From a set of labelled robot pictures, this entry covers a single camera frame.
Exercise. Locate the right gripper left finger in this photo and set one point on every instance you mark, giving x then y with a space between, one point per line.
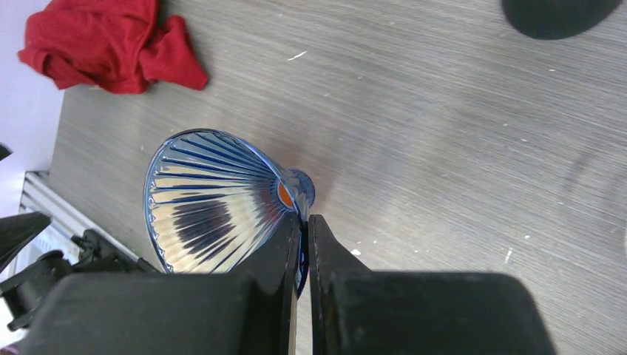
248 310

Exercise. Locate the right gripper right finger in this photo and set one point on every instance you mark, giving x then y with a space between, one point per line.
356 310

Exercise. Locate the blue glass dripper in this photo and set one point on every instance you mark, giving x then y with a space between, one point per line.
211 199

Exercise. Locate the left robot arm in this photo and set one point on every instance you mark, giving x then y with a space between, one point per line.
24 292

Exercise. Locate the red cloth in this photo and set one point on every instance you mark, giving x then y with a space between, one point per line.
120 46

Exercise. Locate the red black carafe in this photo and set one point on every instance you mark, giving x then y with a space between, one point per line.
556 19

